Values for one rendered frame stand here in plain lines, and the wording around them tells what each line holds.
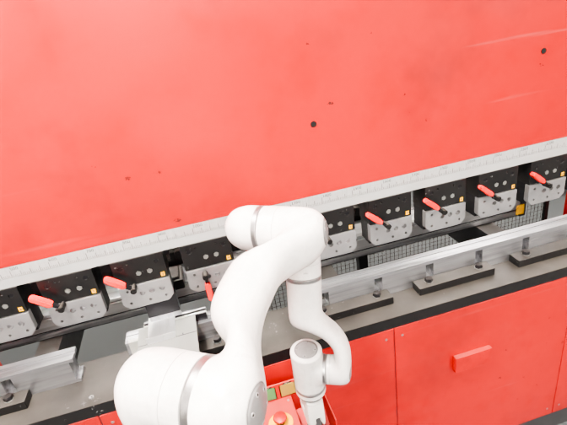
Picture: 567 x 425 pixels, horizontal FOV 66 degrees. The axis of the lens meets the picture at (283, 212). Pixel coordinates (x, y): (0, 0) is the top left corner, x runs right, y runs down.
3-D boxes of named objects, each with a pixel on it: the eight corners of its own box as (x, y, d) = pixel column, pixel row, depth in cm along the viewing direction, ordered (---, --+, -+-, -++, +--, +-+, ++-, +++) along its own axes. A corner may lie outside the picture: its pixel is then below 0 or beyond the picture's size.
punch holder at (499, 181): (477, 219, 152) (480, 174, 145) (462, 210, 159) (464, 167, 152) (515, 209, 154) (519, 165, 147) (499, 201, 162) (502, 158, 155)
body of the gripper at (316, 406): (292, 377, 124) (296, 402, 130) (303, 407, 116) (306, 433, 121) (317, 369, 125) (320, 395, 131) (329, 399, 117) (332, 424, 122)
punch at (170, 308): (151, 324, 139) (143, 299, 135) (151, 320, 141) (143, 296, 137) (182, 315, 141) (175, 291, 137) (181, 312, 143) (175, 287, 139)
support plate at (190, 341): (135, 395, 115) (133, 392, 115) (139, 332, 139) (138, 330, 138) (202, 374, 118) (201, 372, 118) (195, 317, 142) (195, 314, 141)
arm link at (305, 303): (350, 268, 112) (353, 373, 119) (288, 267, 116) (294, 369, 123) (348, 282, 104) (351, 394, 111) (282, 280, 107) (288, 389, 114)
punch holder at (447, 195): (425, 233, 148) (425, 188, 141) (413, 223, 156) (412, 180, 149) (464, 223, 151) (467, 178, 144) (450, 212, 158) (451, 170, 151)
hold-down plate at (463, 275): (419, 296, 154) (419, 289, 152) (412, 287, 158) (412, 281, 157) (494, 274, 159) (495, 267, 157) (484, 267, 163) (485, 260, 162)
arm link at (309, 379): (329, 371, 122) (297, 368, 124) (326, 337, 115) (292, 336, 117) (326, 397, 115) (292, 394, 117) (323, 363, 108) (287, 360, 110)
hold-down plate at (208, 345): (142, 375, 137) (139, 368, 136) (143, 363, 142) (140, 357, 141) (235, 349, 142) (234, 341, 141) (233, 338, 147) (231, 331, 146)
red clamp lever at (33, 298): (28, 298, 118) (65, 309, 122) (32, 289, 122) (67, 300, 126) (25, 303, 119) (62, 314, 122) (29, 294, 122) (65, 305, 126)
